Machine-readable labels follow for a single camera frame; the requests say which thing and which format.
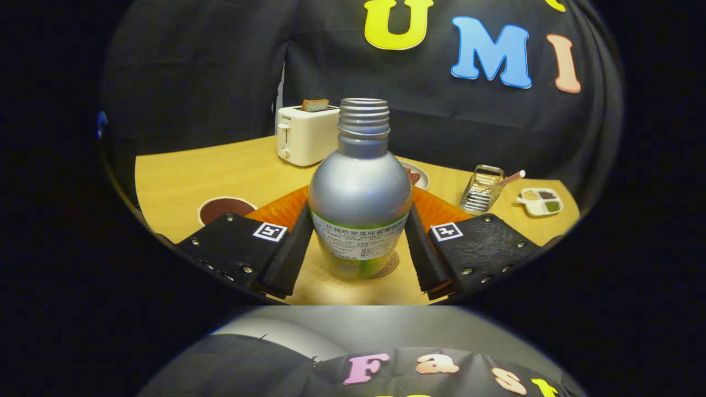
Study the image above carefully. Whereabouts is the small white plate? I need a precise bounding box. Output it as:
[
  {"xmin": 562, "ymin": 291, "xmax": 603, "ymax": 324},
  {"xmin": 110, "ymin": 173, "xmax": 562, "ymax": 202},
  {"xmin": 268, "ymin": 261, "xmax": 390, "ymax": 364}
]
[{"xmin": 398, "ymin": 161, "xmax": 430, "ymax": 191}]

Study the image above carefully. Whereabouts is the wooden table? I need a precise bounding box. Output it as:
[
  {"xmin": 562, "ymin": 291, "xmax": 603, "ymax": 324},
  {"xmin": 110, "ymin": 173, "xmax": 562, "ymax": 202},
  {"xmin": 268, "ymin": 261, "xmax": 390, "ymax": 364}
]
[{"xmin": 135, "ymin": 135, "xmax": 581, "ymax": 305}]

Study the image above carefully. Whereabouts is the silver bottle with green label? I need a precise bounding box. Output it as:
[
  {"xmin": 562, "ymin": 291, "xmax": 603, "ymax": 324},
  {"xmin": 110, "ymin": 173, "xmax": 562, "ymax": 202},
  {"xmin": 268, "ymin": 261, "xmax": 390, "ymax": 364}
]
[{"xmin": 308, "ymin": 98, "xmax": 413, "ymax": 279}]

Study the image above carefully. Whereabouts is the beige cup with wooden handle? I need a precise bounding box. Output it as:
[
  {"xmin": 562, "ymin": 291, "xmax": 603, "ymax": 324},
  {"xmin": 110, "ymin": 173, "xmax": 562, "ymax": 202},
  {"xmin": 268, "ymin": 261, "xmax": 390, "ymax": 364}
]
[{"xmin": 197, "ymin": 196, "xmax": 258, "ymax": 227}]

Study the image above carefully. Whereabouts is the round cork coaster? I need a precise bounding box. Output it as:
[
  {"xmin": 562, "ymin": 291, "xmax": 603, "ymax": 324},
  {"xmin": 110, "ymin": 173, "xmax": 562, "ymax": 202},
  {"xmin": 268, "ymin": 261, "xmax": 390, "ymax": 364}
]
[{"xmin": 375, "ymin": 251, "xmax": 400, "ymax": 279}]

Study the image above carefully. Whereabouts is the pink straw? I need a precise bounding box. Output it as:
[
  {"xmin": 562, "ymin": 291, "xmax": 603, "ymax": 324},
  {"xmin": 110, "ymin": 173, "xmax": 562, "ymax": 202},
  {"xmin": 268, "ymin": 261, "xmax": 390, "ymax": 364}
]
[{"xmin": 485, "ymin": 170, "xmax": 526, "ymax": 191}]

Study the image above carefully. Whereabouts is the white divided dish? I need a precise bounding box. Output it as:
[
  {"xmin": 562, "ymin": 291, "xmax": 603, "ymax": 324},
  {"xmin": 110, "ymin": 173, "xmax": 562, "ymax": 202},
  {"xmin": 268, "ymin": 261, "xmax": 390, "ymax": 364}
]
[{"xmin": 517, "ymin": 187, "xmax": 564, "ymax": 217}]

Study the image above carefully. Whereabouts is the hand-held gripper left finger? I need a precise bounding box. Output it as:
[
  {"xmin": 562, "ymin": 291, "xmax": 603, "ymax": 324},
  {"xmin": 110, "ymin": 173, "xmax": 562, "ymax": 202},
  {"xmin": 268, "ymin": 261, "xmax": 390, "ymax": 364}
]
[{"xmin": 175, "ymin": 186, "xmax": 314, "ymax": 300}]

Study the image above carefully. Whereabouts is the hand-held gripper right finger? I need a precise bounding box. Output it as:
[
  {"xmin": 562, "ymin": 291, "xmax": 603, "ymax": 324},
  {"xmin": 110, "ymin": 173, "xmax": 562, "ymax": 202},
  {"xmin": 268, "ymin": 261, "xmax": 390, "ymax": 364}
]
[{"xmin": 404, "ymin": 186, "xmax": 544, "ymax": 301}]

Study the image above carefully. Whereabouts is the white toaster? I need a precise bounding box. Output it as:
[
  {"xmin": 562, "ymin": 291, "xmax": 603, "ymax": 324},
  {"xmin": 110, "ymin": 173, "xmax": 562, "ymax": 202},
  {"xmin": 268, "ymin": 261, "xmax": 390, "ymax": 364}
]
[{"xmin": 276, "ymin": 105, "xmax": 340, "ymax": 167}]

